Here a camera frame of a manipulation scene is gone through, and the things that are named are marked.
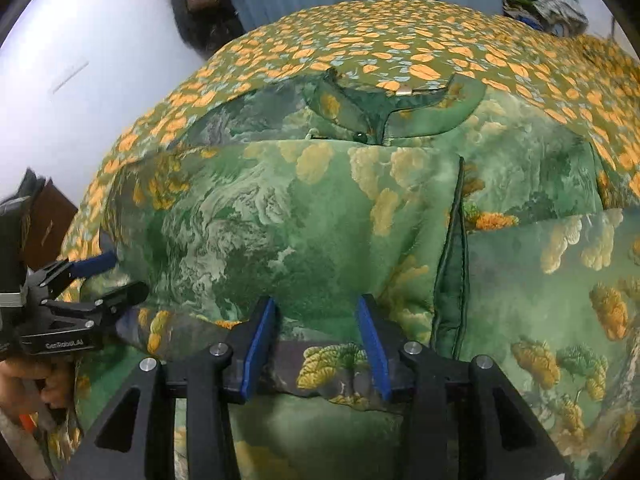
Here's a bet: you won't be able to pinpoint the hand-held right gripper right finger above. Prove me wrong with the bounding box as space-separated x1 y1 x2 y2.
355 294 571 480

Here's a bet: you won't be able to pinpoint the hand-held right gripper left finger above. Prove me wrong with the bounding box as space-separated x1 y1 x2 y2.
60 296 278 480

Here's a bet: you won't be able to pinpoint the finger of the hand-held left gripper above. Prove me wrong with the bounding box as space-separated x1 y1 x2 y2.
40 280 150 333
27 251 120 302

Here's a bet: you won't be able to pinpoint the green patterned jacket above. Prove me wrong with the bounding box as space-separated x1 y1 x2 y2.
75 70 640 480

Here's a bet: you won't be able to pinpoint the pile of clothes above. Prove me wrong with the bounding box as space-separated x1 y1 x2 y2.
501 0 590 37

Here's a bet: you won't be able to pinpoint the person's left hand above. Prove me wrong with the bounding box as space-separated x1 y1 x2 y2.
0 357 71 412

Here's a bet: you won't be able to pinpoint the brown wooden nightstand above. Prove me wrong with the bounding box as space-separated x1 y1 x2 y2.
20 180 79 271

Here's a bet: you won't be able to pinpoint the dark bag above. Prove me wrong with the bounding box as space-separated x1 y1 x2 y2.
15 167 49 202

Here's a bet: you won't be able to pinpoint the dark hanging coats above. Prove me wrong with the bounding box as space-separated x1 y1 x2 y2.
165 0 247 59

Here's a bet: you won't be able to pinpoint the orange floral quilt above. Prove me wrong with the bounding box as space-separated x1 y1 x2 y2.
60 0 640 311

